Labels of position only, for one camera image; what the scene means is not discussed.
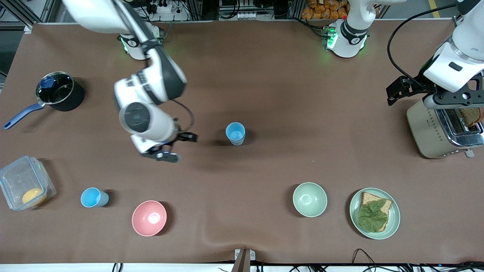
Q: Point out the green lettuce leaf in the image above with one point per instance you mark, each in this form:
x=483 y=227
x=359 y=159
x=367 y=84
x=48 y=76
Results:
x=372 y=216

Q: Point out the orange round food piece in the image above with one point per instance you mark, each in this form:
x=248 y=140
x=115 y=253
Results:
x=33 y=196

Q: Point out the dark toast slice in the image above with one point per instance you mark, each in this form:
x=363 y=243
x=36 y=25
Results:
x=470 y=116

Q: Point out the small white power strip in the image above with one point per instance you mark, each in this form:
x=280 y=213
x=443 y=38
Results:
x=248 y=16

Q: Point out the orange snack bags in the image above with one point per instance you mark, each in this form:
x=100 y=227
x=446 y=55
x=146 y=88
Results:
x=325 y=9

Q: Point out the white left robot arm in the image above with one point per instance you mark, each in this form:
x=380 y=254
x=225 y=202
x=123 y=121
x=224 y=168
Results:
x=457 y=60

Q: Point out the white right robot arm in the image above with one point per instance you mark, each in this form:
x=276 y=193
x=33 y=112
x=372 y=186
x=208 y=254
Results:
x=143 y=121

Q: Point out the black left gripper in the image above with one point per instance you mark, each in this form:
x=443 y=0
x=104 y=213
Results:
x=415 y=87

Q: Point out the pale green bowl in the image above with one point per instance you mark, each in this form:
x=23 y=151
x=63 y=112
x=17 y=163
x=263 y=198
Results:
x=310 y=199

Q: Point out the white power strip with plugs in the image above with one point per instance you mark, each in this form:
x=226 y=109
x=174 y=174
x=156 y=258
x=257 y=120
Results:
x=164 y=6

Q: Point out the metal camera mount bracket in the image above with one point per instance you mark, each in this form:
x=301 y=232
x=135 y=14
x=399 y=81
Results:
x=244 y=260

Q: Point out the clear plastic storage container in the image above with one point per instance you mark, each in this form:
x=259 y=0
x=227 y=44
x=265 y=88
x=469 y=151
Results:
x=22 y=181

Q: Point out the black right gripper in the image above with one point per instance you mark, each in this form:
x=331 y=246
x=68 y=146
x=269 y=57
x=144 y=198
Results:
x=180 y=136

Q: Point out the bright blue plastic cup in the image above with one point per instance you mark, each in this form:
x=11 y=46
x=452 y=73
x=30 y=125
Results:
x=90 y=197
x=235 y=131

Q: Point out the glass lid with blue knob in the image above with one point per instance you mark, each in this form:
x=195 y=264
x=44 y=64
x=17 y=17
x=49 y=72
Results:
x=56 y=90

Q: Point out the pink bowl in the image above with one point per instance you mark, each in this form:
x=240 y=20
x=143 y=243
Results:
x=149 y=218

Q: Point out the beige and chrome toaster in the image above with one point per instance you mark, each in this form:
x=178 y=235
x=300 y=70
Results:
x=427 y=128

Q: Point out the brown bread slice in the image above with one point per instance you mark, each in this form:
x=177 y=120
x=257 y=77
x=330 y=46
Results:
x=368 y=197

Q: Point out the pale green plate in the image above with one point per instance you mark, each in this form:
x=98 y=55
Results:
x=395 y=215

